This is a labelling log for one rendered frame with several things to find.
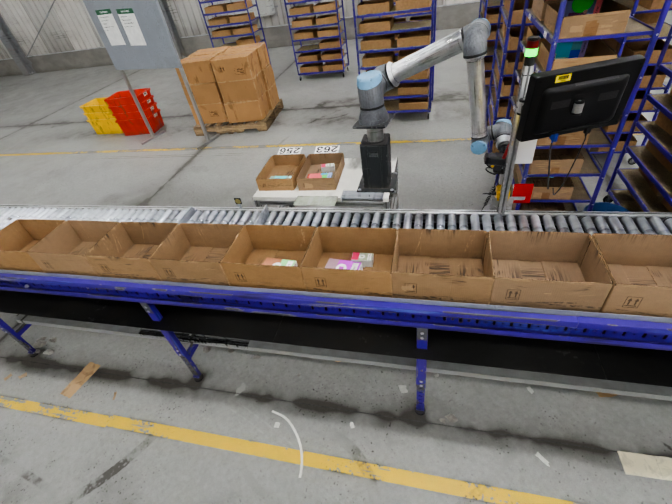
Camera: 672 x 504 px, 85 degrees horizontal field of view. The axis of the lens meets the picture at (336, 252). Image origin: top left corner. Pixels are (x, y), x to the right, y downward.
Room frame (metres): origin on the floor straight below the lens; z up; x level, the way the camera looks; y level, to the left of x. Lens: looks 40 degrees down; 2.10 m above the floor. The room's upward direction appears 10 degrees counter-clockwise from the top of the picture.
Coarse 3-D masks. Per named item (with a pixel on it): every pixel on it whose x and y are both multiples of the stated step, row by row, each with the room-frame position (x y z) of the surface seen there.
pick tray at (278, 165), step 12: (276, 156) 2.80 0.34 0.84; (288, 156) 2.77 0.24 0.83; (300, 156) 2.74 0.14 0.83; (264, 168) 2.63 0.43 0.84; (276, 168) 2.75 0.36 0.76; (288, 168) 2.71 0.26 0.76; (300, 168) 2.57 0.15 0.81; (264, 180) 2.43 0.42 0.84; (276, 180) 2.40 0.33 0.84; (288, 180) 2.37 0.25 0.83
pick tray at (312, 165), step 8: (312, 160) 2.70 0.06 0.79; (320, 160) 2.69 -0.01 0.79; (328, 160) 2.67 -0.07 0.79; (336, 160) 2.65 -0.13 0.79; (304, 168) 2.55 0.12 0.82; (312, 168) 2.64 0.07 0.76; (320, 168) 2.62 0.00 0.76; (336, 168) 2.57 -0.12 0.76; (304, 176) 2.51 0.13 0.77; (336, 176) 2.33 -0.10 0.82; (304, 184) 2.33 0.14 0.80; (312, 184) 2.32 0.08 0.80; (320, 184) 2.30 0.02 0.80; (328, 184) 2.28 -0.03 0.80; (336, 184) 2.30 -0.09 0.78
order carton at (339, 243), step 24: (312, 240) 1.36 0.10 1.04; (336, 240) 1.43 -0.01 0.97; (360, 240) 1.39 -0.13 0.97; (384, 240) 1.35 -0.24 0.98; (312, 264) 1.30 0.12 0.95; (384, 264) 1.28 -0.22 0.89; (312, 288) 1.17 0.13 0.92; (336, 288) 1.13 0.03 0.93; (360, 288) 1.10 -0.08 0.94; (384, 288) 1.06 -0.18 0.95
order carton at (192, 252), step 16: (192, 224) 1.68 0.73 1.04; (208, 224) 1.65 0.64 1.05; (224, 224) 1.62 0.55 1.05; (240, 224) 1.59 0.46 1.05; (176, 240) 1.64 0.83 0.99; (192, 240) 1.70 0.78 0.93; (208, 240) 1.67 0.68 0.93; (224, 240) 1.63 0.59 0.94; (160, 256) 1.50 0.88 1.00; (176, 256) 1.59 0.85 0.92; (192, 256) 1.61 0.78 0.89; (208, 256) 1.59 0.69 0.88; (160, 272) 1.43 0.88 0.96; (176, 272) 1.40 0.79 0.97; (192, 272) 1.37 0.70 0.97; (208, 272) 1.34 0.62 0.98; (224, 272) 1.32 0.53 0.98
